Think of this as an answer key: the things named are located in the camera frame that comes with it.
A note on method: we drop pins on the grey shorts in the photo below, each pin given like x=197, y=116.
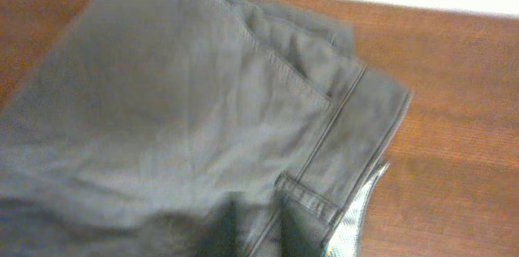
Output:
x=194, y=128

